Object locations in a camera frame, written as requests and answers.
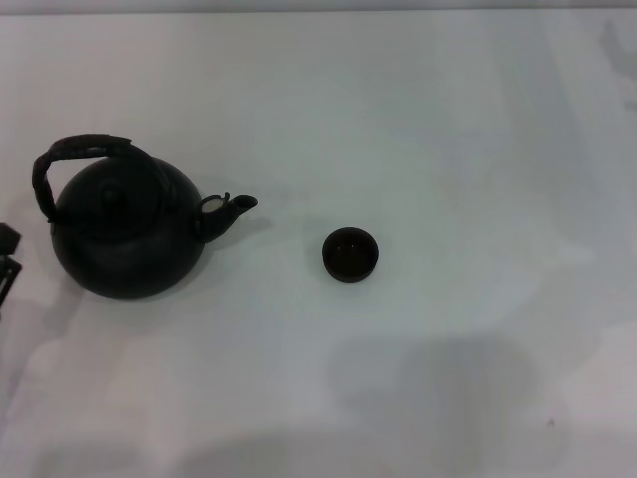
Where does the small dark brown teacup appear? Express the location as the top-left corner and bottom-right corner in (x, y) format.
(321, 226), (380, 284)

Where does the black round teapot with handle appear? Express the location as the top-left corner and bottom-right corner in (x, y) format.
(32, 133), (259, 301)

